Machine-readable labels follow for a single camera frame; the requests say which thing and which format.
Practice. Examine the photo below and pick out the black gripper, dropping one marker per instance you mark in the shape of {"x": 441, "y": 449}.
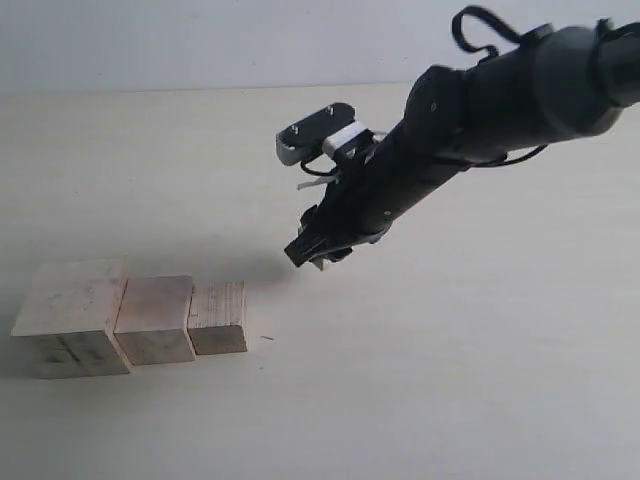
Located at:
{"x": 363, "y": 204}

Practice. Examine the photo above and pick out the smallest wooden cube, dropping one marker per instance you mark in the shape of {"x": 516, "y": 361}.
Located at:
{"x": 321, "y": 264}

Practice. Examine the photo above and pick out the second largest wooden cube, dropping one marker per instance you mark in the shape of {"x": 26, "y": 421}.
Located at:
{"x": 151, "y": 327}

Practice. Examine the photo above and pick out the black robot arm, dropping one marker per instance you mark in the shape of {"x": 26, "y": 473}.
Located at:
{"x": 553, "y": 86}

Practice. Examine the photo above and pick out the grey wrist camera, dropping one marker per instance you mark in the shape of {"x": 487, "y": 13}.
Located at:
{"x": 322, "y": 132}

